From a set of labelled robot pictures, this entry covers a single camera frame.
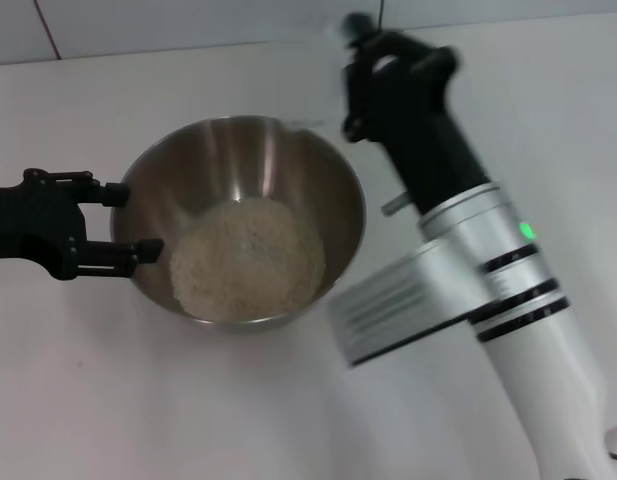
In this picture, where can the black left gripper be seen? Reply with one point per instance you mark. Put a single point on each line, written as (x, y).
(38, 220)

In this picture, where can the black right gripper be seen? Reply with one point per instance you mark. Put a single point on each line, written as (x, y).
(418, 125)

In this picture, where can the stainless steel mixing bowl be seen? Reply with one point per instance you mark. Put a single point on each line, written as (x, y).
(213, 165)

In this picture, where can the clear cup of rice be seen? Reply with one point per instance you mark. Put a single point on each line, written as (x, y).
(248, 260)

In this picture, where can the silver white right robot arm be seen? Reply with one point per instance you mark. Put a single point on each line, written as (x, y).
(468, 235)

